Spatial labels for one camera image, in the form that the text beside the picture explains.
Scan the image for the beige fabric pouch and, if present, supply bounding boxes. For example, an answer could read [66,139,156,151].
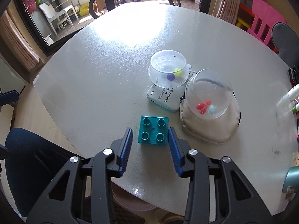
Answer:
[179,95,241,145]

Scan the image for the teal toy brick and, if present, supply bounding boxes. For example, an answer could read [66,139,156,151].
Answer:
[137,116,169,146]

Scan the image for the white power bank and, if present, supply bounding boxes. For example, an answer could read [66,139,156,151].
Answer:
[147,70,196,112]

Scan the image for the teal thermos bottle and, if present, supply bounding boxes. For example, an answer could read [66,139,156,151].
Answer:
[282,166,299,194]

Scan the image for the white plastic chair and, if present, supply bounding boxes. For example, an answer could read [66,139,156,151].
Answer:
[39,3,78,35]

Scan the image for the white table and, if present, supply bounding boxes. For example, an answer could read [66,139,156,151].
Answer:
[34,1,298,215]

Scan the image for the clear bowl red blue toys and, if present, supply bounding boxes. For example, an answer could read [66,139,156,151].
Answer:
[184,68,233,119]

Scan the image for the white green-capped tube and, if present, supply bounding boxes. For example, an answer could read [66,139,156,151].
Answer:
[292,104,299,114]

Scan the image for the union jack tissue box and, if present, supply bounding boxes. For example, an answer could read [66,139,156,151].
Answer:
[294,112,299,131]

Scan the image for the white tube bottle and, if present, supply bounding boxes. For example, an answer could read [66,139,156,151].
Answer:
[277,84,299,108]

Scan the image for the clear bowl purple yellow toys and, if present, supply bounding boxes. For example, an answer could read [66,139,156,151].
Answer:
[148,50,191,88]

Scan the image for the dark grey armchair back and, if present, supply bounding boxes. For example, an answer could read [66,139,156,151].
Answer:
[272,22,299,68]

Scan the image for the pink kids chair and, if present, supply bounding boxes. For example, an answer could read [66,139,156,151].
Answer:
[247,0,286,46]

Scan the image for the beige curtain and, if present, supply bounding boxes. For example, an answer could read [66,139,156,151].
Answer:
[209,0,240,25]

